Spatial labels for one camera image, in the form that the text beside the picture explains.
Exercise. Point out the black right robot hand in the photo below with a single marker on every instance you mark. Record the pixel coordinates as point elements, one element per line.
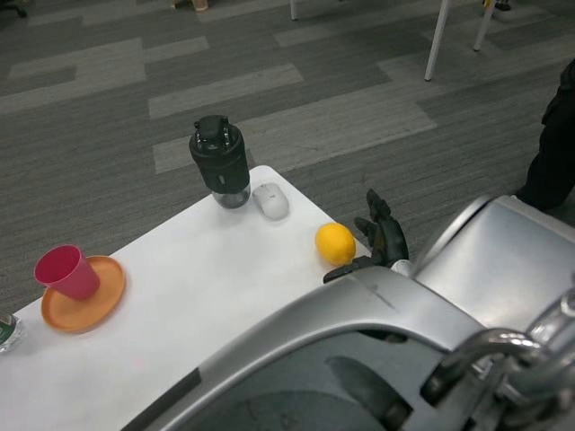
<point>388,240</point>

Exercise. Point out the yellow lemon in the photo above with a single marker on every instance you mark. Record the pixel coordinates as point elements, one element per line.
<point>334,242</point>

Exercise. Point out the silver robot chest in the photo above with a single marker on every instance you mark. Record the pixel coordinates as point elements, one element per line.
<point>359,301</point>

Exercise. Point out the white computer mouse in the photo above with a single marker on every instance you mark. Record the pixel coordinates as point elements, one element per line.
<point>271,202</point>

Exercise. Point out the black tumbler bottle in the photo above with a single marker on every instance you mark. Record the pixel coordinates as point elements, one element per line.
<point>222,170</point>

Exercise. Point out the person in black trousers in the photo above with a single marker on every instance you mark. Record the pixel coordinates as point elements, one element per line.
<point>557,157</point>

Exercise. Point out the white desk leg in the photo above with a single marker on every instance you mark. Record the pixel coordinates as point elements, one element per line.
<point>484,24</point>
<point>293,9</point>
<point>436,40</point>

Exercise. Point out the beige plastic stool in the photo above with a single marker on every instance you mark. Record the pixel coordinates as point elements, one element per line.
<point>200,4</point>

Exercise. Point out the orange plate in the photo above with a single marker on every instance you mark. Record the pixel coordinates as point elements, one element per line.
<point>90,314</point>

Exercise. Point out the red plastic cup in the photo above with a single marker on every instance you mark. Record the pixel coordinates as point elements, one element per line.
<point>67,274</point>

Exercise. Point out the clear plastic water bottle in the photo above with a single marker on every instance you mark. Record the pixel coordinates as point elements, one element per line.
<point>9,332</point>

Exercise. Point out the black chair base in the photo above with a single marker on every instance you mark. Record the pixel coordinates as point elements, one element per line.
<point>13,8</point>

